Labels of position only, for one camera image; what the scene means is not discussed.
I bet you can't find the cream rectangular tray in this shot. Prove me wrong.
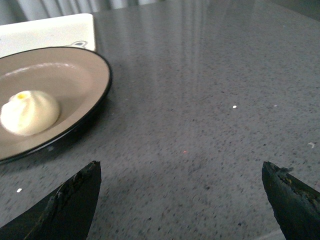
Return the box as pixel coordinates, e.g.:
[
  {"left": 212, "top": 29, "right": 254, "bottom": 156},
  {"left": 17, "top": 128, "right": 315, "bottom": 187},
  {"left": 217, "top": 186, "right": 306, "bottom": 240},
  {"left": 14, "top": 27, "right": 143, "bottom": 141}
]
[{"left": 0, "top": 13, "right": 97, "bottom": 57}]

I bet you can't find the beige plate with black rim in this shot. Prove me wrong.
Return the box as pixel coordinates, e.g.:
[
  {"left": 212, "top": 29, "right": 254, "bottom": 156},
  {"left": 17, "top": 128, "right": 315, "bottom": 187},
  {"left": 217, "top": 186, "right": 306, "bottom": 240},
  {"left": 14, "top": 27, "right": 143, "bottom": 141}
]
[{"left": 0, "top": 46, "right": 112, "bottom": 163}]

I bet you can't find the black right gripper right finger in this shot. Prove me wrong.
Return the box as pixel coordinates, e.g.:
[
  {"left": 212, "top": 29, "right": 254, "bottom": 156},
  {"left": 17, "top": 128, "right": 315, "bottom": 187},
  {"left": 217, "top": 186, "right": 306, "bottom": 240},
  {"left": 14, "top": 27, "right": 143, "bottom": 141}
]
[{"left": 261, "top": 161, "right": 320, "bottom": 240}]

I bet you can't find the white steamed bun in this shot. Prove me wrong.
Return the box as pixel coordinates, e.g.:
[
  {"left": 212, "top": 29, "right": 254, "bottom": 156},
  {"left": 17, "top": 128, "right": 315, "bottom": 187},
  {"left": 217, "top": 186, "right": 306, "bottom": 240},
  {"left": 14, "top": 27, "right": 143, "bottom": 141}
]
[{"left": 0, "top": 90, "right": 60, "bottom": 136}]

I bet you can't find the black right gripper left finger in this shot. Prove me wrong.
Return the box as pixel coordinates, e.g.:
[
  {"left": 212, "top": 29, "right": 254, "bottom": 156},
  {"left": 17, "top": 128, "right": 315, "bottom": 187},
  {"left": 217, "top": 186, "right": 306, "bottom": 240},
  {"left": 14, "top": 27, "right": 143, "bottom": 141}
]
[{"left": 0, "top": 161, "right": 102, "bottom": 240}]

